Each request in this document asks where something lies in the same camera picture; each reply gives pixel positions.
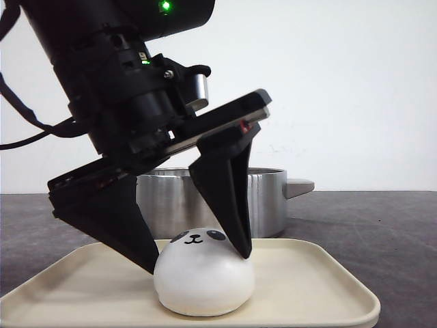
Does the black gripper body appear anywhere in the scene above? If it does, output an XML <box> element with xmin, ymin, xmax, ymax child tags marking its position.
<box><xmin>48</xmin><ymin>51</ymin><xmax>271</xmax><ymax>207</ymax></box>

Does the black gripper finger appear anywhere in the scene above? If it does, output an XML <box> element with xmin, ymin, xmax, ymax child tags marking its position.
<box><xmin>54</xmin><ymin>175</ymin><xmax>159</xmax><ymax>273</ymax></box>
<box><xmin>188</xmin><ymin>124</ymin><xmax>260</xmax><ymax>259</ymax></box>

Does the panda bun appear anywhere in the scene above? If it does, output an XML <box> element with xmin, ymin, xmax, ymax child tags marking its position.
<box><xmin>154</xmin><ymin>227</ymin><xmax>255</xmax><ymax>316</ymax></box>

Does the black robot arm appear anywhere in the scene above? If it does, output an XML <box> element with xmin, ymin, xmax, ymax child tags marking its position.
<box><xmin>20</xmin><ymin>1</ymin><xmax>271</xmax><ymax>272</ymax></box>

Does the stainless steel pot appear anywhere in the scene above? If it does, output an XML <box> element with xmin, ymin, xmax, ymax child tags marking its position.
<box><xmin>137</xmin><ymin>167</ymin><xmax>315</xmax><ymax>239</ymax></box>

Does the cream rectangular tray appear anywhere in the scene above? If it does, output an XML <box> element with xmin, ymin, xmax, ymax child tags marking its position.
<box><xmin>1</xmin><ymin>238</ymin><xmax>380</xmax><ymax>327</ymax></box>

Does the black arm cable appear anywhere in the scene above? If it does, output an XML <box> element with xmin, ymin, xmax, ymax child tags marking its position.
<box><xmin>0</xmin><ymin>0</ymin><xmax>89</xmax><ymax>152</ymax></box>

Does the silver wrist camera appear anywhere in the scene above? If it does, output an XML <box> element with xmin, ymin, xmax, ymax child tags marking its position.
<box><xmin>181</xmin><ymin>65</ymin><xmax>211</xmax><ymax>111</ymax></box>

